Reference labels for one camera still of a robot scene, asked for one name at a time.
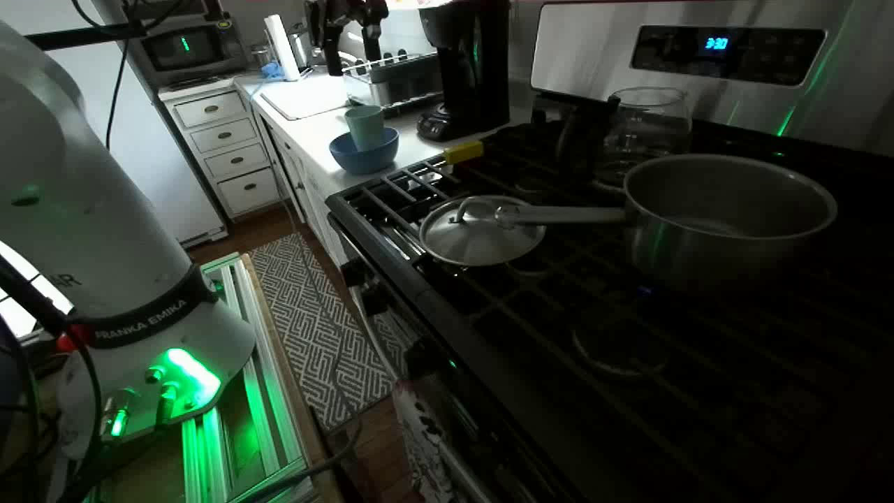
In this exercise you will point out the white cutting board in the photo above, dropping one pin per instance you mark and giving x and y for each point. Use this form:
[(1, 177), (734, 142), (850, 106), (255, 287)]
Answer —
[(302, 97)]

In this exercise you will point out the aluminium robot stand frame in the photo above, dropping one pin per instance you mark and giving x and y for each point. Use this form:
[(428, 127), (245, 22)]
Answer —
[(260, 420)]

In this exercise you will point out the white drawer cabinet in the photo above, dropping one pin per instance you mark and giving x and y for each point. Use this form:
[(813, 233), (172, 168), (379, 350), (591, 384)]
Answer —
[(225, 142)]

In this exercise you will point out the grey patterned floor rug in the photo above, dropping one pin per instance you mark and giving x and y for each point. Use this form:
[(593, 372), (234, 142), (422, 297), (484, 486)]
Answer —
[(318, 336)]

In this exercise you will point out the dark tall kitchen appliance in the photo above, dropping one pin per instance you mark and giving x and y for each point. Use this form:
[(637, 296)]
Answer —
[(340, 33)]

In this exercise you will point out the glass coffee carafe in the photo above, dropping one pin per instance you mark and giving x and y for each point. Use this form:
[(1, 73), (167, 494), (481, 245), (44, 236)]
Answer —
[(653, 122)]

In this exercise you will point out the white counter cabinet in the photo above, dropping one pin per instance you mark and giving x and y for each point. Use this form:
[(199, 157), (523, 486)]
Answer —
[(311, 142)]

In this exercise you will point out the patterned dish towel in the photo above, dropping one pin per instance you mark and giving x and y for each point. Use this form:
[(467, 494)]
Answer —
[(428, 437)]

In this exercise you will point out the black gas stove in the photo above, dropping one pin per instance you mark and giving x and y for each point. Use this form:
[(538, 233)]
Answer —
[(744, 393)]

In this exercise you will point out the blue bowl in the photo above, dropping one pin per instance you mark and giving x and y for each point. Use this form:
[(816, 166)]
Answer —
[(360, 157)]

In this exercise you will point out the small yellow object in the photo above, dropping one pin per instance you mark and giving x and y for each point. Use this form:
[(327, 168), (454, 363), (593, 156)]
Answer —
[(466, 149)]

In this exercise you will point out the dark microwave oven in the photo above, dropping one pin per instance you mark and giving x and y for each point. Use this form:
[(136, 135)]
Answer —
[(185, 46)]

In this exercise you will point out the black coffee maker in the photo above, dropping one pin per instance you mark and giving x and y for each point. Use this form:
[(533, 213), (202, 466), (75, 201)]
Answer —
[(475, 65)]

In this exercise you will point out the round steel pot lid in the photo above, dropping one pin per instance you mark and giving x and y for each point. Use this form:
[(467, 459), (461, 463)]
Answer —
[(475, 240)]

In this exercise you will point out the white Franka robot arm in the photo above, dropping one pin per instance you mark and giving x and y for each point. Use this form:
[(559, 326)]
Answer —
[(75, 205)]

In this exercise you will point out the teal cup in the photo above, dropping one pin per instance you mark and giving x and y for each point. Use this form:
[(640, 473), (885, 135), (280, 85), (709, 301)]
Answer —
[(366, 127)]

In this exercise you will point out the white paper towel roll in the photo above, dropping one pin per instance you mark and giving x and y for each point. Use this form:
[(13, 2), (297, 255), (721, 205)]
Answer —
[(280, 46)]

